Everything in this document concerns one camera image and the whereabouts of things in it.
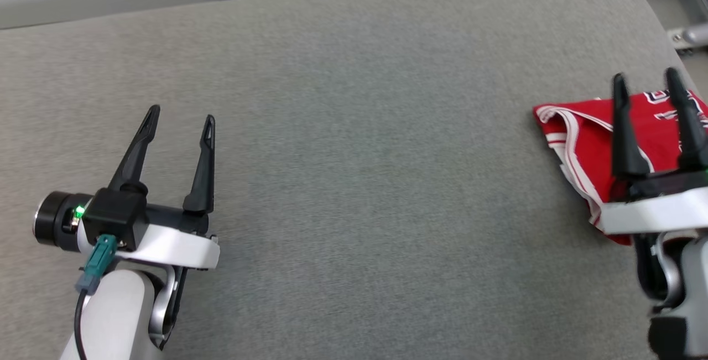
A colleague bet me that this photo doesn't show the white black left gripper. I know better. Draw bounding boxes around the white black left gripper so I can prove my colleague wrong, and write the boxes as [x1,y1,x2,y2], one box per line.
[33,105,221,271]

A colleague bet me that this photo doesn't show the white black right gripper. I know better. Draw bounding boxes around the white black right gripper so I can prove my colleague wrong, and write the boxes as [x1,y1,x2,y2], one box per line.
[600,67,708,234]

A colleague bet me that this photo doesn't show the red Bulls print shorts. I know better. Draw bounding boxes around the red Bulls print shorts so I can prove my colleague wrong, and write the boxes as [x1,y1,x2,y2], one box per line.
[533,89,708,246]

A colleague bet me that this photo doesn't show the grey metal floor bracket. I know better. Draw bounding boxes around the grey metal floor bracket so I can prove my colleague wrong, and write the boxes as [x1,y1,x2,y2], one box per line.
[667,23,708,54]

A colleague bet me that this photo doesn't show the black cable teal connector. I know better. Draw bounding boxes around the black cable teal connector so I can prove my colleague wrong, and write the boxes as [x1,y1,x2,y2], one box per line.
[74,234,118,360]

